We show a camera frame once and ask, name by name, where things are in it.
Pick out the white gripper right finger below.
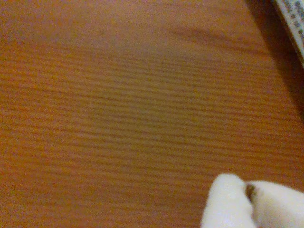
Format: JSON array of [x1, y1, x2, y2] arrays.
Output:
[[247, 180, 304, 228]]

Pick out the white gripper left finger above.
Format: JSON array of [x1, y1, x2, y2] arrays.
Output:
[[200, 173, 256, 228]]

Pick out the white whiteboard marker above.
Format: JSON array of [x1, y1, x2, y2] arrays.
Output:
[[270, 0, 304, 68]]

